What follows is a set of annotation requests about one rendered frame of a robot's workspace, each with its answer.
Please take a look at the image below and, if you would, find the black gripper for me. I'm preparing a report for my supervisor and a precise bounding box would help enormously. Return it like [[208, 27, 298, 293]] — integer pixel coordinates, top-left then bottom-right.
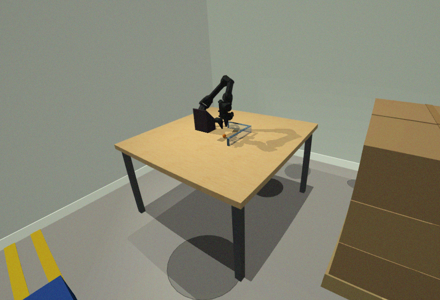
[[213, 109, 229, 129]]

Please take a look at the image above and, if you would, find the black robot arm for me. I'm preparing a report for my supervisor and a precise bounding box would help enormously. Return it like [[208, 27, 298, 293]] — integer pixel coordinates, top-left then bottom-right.
[[198, 75, 234, 121]]

